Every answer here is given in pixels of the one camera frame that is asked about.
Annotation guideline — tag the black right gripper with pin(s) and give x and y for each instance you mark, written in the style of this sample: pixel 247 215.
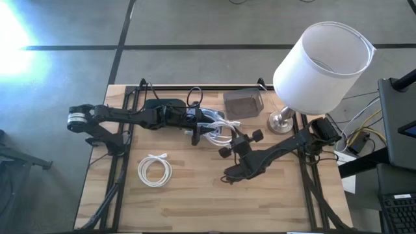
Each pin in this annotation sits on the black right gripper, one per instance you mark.
pixel 242 146

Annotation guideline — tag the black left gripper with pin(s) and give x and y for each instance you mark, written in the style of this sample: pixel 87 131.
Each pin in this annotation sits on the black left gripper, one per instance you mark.
pixel 195 122

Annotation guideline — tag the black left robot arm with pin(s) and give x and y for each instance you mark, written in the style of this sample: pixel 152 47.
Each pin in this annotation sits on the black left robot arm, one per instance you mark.
pixel 113 113

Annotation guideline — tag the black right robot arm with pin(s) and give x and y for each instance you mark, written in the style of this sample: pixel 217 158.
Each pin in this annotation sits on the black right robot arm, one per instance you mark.
pixel 279 149

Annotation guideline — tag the beige plastic bin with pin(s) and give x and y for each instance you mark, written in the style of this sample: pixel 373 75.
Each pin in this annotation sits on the beige plastic bin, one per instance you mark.
pixel 223 117

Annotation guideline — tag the clear plastic bin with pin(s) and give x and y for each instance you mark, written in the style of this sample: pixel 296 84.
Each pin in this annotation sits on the clear plastic bin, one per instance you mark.
pixel 242 105

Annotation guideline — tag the dark green plastic bin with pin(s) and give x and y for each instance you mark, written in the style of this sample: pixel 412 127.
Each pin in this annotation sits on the dark green plastic bin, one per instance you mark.
pixel 169 102

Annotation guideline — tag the silver lamp with white shade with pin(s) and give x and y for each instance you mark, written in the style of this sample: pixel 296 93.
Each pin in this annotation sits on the silver lamp with white shade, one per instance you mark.
pixel 325 65

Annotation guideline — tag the black power box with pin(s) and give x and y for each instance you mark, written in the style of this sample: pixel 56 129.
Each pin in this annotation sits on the black power box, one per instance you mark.
pixel 359 144

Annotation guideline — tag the white paper sheet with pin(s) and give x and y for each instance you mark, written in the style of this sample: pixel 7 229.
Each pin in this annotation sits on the white paper sheet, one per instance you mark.
pixel 349 185

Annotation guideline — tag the black stand leg bar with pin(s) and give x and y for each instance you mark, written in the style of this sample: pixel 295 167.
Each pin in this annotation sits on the black stand leg bar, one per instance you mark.
pixel 364 164

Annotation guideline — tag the black monitor back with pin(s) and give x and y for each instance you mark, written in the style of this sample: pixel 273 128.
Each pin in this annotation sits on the black monitor back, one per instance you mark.
pixel 393 130

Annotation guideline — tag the small blue lit screen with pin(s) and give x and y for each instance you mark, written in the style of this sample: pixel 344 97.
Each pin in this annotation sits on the small blue lit screen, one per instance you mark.
pixel 409 130

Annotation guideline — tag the black stand pole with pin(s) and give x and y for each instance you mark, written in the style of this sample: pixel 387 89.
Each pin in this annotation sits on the black stand pole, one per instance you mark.
pixel 404 81

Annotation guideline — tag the black keyboard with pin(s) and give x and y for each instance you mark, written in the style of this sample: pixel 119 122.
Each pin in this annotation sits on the black keyboard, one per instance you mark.
pixel 399 214

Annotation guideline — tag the black floor stand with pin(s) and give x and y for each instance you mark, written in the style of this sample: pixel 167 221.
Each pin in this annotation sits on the black floor stand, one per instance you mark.
pixel 19 159

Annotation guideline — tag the black aluminium rig frame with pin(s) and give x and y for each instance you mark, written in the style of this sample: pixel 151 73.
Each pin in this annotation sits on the black aluminium rig frame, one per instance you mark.
pixel 227 87

